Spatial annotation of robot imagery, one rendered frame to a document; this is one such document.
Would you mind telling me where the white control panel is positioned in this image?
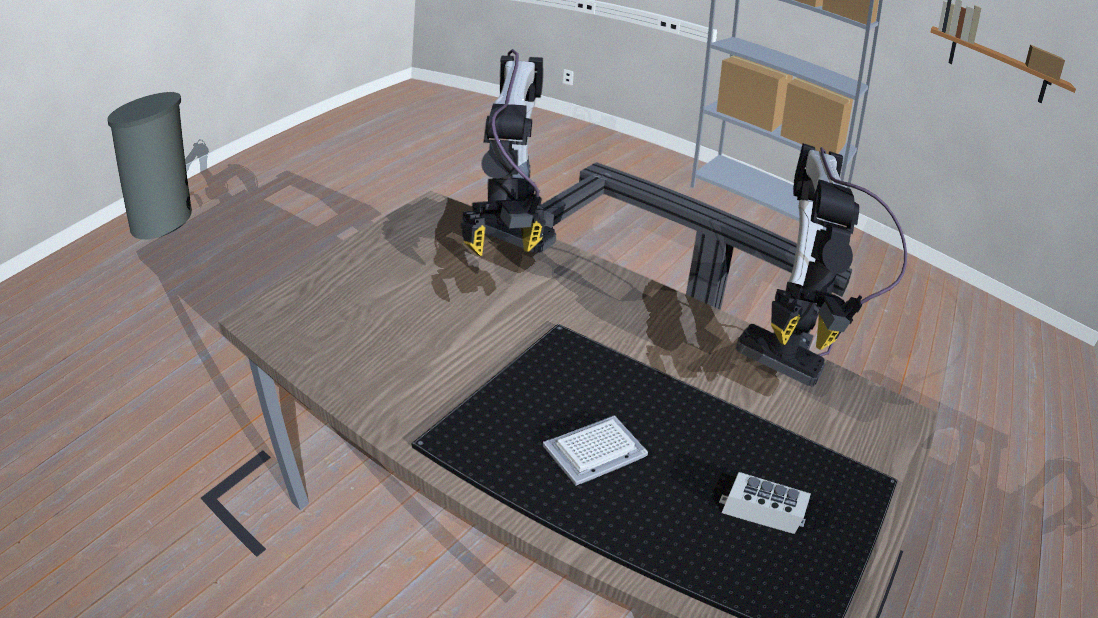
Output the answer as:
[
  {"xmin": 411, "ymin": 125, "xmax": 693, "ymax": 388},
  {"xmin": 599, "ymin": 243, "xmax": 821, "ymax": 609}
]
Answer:
[{"xmin": 719, "ymin": 472, "xmax": 811, "ymax": 533}]

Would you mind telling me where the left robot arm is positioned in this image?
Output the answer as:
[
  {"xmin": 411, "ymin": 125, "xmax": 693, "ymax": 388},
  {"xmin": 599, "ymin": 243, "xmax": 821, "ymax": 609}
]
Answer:
[{"xmin": 740, "ymin": 143, "xmax": 862, "ymax": 378}]

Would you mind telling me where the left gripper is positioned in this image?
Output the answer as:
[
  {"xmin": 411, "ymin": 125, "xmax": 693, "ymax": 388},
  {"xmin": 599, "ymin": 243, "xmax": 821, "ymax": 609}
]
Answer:
[{"xmin": 771, "ymin": 261, "xmax": 841, "ymax": 350}]

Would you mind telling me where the black grid mat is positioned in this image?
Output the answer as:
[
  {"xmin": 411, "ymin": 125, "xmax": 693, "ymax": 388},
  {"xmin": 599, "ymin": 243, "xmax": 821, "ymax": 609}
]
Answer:
[{"xmin": 412, "ymin": 324, "xmax": 898, "ymax": 618}]

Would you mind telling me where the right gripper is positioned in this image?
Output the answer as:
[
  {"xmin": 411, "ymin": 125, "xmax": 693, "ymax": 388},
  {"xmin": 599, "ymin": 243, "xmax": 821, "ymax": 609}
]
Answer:
[{"xmin": 461, "ymin": 178, "xmax": 546, "ymax": 256}]

